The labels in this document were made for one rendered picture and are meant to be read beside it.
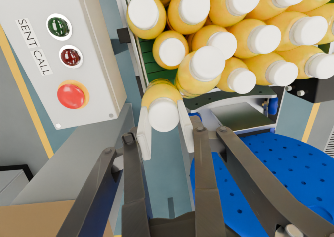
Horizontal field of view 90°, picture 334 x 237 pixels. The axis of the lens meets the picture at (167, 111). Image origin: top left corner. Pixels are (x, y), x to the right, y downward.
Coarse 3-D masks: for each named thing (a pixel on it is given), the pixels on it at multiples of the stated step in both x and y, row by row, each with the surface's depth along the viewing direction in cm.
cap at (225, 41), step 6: (216, 36) 24; (222, 36) 24; (228, 36) 24; (210, 42) 25; (216, 42) 24; (222, 42) 24; (228, 42) 24; (234, 42) 24; (222, 48) 25; (228, 48) 25; (234, 48) 25; (228, 54) 25
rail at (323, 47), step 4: (332, 0) 33; (324, 44) 36; (328, 44) 36; (332, 44) 35; (320, 48) 38; (324, 48) 37; (328, 48) 36; (332, 48) 36; (324, 52) 37; (328, 52) 36
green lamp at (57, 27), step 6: (54, 18) 19; (60, 18) 20; (48, 24) 19; (54, 24) 19; (60, 24) 19; (66, 24) 20; (54, 30) 20; (60, 30) 20; (66, 30) 20; (60, 36) 20
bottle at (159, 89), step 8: (152, 80) 35; (160, 80) 30; (168, 80) 34; (152, 88) 24; (160, 88) 23; (168, 88) 24; (144, 96) 24; (152, 96) 23; (160, 96) 22; (168, 96) 22; (176, 96) 23; (144, 104) 23; (152, 104) 22; (176, 104) 22
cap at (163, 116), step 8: (160, 104) 20; (168, 104) 20; (152, 112) 20; (160, 112) 20; (168, 112) 20; (176, 112) 20; (152, 120) 20; (160, 120) 20; (168, 120) 20; (176, 120) 20; (160, 128) 21; (168, 128) 21
